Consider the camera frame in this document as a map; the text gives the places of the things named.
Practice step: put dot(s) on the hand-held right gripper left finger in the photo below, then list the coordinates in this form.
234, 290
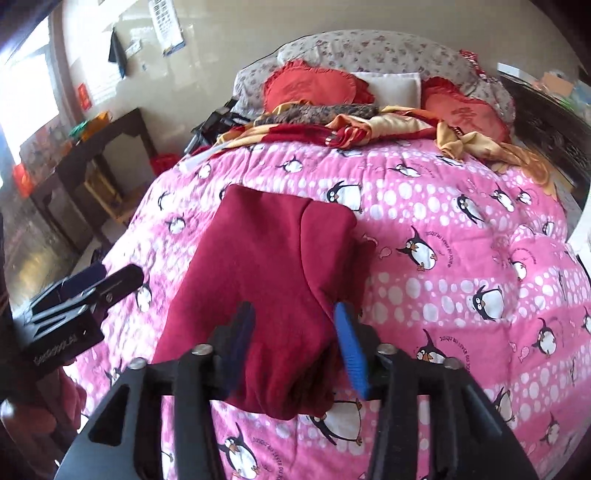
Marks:
242, 341

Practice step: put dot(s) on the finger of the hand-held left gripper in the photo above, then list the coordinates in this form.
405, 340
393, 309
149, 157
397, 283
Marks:
120, 281
81, 284

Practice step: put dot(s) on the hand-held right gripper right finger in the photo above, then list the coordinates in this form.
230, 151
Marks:
351, 350

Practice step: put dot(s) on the maroon fleece garment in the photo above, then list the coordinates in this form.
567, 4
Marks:
277, 258

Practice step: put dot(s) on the person's reddish clothing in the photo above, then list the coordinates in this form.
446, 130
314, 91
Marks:
41, 415

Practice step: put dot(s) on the yellow wooden stool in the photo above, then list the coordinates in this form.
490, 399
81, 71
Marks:
104, 189

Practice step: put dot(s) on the dark wooden desk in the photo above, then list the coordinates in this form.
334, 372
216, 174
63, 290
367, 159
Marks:
69, 184

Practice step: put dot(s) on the red plastic basket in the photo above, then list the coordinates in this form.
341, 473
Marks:
166, 164

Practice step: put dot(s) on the green plastic item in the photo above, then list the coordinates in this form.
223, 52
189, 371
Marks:
81, 130

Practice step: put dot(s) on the pink penguin print blanket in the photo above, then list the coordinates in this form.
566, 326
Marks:
438, 221

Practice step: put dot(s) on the orange plastic item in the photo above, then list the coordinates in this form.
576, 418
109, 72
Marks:
101, 121

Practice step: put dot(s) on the black tripod stand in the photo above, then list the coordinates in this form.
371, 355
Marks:
217, 122

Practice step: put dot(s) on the bright window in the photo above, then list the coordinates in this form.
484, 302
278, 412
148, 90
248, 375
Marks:
27, 97

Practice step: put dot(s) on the dark hanging cloth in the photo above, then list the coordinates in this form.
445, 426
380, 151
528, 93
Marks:
117, 53

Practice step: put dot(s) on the red and yellow blanket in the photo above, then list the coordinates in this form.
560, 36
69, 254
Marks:
392, 124

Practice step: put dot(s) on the grey brown patterned cloth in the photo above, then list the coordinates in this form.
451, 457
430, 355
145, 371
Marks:
318, 113

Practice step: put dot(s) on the small floral pillow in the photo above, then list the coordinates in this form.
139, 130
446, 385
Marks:
251, 81

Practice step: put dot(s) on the red heart-shaped pillow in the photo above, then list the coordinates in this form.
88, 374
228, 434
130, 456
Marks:
461, 110
309, 87

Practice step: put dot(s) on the white pillow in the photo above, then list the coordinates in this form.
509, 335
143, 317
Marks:
397, 87

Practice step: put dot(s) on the dark carved wooden cabinet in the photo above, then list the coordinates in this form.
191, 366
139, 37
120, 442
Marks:
549, 134

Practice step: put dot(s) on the large floral pillow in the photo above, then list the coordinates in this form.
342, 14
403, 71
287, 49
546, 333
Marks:
392, 50

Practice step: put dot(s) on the small white box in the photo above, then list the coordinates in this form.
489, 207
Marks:
510, 69

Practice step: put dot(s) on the orange cardboard box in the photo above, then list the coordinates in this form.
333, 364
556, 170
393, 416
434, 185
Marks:
556, 83

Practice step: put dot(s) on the small red wall sign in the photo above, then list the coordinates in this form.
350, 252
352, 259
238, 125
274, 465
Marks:
83, 97

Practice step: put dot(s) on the wall calendar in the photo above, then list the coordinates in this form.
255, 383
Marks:
167, 27

